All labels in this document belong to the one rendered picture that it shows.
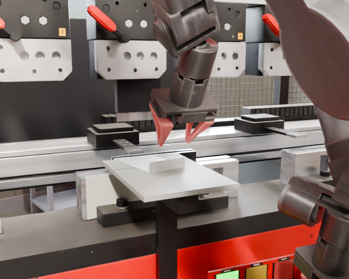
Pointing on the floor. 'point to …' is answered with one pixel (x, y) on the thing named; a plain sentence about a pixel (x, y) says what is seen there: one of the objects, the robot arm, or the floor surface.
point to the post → (281, 90)
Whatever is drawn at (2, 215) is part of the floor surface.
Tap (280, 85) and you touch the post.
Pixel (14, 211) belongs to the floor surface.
